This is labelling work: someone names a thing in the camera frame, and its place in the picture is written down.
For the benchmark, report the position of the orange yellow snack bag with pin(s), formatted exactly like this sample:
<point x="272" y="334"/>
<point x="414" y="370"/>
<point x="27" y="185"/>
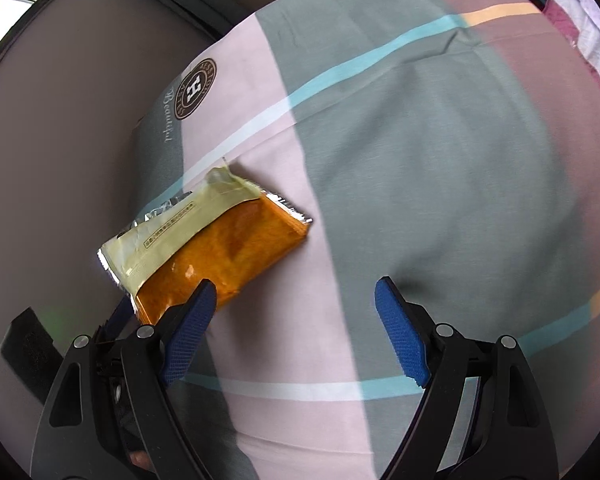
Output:
<point x="227" y="229"/>

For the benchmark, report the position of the person's left hand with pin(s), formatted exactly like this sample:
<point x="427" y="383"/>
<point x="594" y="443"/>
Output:
<point x="141" y="459"/>

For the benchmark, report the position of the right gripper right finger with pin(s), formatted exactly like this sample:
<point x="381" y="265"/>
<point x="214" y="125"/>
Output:
<point x="508" y="435"/>

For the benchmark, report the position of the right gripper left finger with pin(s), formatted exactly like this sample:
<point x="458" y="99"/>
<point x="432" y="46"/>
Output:
<point x="111" y="400"/>

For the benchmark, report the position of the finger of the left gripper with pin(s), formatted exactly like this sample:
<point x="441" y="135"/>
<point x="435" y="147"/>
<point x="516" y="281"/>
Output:
<point x="117" y="321"/>

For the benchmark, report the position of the striped pink grey bedsheet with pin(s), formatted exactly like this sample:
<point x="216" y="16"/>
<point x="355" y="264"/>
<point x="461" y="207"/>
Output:
<point x="453" y="145"/>

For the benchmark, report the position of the grey padded headboard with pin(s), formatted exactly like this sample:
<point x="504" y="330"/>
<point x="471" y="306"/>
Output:
<point x="75" y="78"/>

